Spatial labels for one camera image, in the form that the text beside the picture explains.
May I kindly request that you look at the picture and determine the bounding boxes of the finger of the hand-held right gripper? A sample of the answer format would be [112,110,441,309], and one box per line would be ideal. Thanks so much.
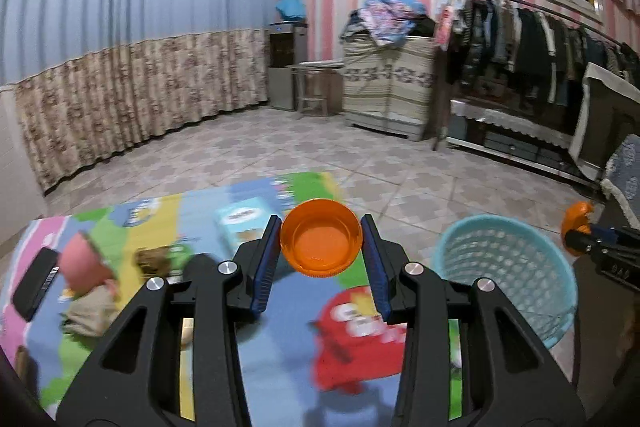
[564,229,613,259]
[591,223,640,242]

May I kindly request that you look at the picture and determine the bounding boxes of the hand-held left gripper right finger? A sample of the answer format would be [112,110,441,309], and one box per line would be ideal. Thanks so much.
[360,214,586,427]

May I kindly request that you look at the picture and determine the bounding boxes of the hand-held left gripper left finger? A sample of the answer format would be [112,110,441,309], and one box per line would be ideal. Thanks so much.
[55,214,283,427]

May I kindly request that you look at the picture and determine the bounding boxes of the orange plastic lid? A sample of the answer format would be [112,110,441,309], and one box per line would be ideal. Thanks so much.
[280,198,363,279]

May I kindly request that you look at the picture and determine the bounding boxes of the teal plastic basket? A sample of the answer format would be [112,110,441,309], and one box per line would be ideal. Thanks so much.
[431,214,578,350]

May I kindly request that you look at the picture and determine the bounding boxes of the brown paper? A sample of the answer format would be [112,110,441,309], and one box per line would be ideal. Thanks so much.
[136,248,173,275]

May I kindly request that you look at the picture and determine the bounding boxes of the beige cloth pouch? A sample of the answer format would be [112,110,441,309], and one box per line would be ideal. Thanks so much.
[62,282,123,338]

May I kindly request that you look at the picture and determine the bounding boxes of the teal tissue box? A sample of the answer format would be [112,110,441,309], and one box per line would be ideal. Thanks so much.
[212,197,273,253]

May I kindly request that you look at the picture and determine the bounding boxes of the grey patterned cushion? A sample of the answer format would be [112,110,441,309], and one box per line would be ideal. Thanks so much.
[600,133,640,230]

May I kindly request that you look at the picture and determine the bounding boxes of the cartoon printed blanket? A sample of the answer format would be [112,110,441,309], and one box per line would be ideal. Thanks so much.
[0,171,463,427]

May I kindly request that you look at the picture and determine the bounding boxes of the dark screen with lace cover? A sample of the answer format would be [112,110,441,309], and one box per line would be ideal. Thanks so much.
[569,62,640,182]

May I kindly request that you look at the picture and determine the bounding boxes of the low cabinet with lace cloth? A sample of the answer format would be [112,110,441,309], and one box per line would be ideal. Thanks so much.
[445,99,601,182]

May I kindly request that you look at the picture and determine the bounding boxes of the patterned cloth covered cabinet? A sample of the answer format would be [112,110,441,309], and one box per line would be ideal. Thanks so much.
[342,36,436,142]

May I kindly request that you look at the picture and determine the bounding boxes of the pink pig cup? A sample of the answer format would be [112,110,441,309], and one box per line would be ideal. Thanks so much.
[59,231,118,293]

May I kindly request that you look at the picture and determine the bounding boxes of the small metal table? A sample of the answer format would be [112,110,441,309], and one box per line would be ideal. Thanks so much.
[287,59,346,120]

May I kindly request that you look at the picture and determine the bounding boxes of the grey water dispenser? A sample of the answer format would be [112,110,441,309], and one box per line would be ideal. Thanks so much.
[267,21,309,112]

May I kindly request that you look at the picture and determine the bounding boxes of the row of hanging clothes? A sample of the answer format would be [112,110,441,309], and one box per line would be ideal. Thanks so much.
[445,0,640,108]

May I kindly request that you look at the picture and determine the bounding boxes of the black phone case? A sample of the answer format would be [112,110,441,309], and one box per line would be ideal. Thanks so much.
[12,248,61,322]

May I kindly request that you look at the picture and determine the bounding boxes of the pile of clothes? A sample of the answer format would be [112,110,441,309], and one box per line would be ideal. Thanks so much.
[341,0,436,48]

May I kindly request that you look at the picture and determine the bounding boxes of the pink hanging bag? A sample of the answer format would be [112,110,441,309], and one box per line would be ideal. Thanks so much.
[434,0,463,52]

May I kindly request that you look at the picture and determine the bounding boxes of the blue cloth covered bottle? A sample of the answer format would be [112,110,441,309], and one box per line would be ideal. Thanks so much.
[275,0,307,24]

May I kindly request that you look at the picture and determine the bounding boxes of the white cabinet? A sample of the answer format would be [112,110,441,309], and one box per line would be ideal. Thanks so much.
[0,84,48,248]

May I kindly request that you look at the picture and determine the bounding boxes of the blue and floral curtain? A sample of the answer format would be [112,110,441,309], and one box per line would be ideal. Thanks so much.
[0,0,278,195]

